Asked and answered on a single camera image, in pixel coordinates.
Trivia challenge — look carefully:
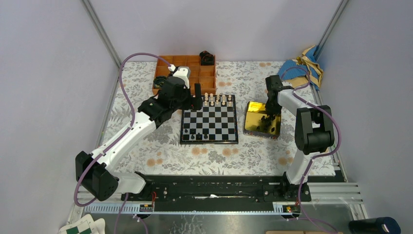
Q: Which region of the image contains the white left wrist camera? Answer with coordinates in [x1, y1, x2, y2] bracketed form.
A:
[168, 64, 191, 89]

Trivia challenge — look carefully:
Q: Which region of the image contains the black cylinder bottom right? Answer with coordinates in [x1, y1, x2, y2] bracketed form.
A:
[348, 217, 401, 234]

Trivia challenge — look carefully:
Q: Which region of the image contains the gold tin of black pieces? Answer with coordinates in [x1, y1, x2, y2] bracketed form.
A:
[243, 101, 282, 139]

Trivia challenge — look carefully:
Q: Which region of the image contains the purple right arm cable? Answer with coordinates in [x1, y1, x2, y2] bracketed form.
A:
[280, 66, 342, 234]

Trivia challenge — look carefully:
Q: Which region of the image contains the blue yellow cloth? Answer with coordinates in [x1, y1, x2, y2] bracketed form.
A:
[277, 46, 324, 90]

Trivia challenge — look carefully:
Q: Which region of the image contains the black coil top compartment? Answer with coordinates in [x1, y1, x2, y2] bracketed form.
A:
[199, 51, 215, 66]

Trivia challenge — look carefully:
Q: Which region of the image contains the floral table mat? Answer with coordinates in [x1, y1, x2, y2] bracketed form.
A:
[101, 61, 336, 177]

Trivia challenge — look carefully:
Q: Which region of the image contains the green white checkered paper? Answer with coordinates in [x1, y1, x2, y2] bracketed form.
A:
[58, 214, 106, 234]

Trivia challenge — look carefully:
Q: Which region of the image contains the black silver chess board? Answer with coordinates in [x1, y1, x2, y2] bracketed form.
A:
[179, 95, 239, 145]

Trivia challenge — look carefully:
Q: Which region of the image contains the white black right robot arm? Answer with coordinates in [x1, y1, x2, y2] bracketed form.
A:
[265, 75, 335, 201]

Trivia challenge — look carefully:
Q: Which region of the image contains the orange compartment tray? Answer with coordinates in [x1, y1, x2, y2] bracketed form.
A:
[152, 55, 216, 95]

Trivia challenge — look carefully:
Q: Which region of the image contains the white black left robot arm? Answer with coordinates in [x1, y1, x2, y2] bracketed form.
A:
[74, 77, 203, 206]

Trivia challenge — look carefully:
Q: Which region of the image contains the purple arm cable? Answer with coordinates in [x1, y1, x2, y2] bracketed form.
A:
[280, 66, 342, 234]
[74, 53, 176, 207]

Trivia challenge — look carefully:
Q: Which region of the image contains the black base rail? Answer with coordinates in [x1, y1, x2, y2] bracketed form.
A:
[121, 175, 312, 212]

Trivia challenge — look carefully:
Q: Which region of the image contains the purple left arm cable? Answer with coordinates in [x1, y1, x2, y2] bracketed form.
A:
[74, 53, 176, 207]

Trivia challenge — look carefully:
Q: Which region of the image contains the black green coil left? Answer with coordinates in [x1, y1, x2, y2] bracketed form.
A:
[153, 76, 167, 89]

